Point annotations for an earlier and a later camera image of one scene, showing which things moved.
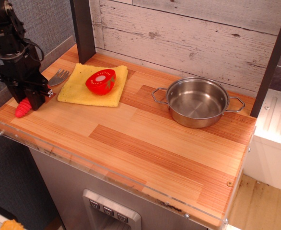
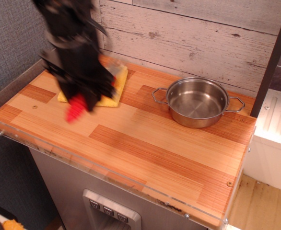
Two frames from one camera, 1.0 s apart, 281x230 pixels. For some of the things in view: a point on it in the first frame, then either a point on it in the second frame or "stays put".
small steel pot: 197,102 stays put
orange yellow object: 11,224 stays put
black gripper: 21,70 → 77,67
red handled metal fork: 25,105 → 76,106
